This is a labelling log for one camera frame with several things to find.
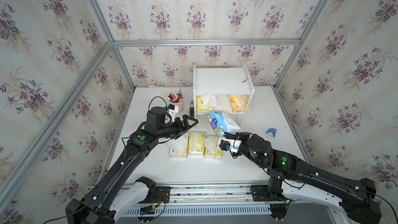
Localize blue clip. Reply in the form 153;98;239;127
265;128;277;138

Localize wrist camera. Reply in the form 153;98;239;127
218;139;242;154
167;104;179;122

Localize white tissue pack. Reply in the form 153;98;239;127
169;133;189;158

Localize orange tissue pack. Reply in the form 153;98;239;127
229;95;250;113

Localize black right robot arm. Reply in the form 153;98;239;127
219;132;382;224

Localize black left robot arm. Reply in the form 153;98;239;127
64;106;199;224

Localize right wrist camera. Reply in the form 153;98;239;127
218;139;242;154

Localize black grey stapler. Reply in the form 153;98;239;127
190;100;195;118

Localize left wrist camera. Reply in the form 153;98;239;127
167;104;179;122

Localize white two-tier shelf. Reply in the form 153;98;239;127
193;65;255;124

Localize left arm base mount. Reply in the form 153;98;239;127
129;176;171;204

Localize yellow tissue pack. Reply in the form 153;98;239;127
196;95;218;114
204;136;222;160
188;132;206;156

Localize pens in cup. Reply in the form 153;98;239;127
168;88;183;103

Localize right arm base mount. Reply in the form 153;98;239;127
249;177;289;202

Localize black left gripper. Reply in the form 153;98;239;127
154;114;198;140

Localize pink pen cup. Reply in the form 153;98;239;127
172;98;184;114

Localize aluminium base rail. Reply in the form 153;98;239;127
74;181;350;224

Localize blue tissue pack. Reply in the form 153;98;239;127
208;111;241;136

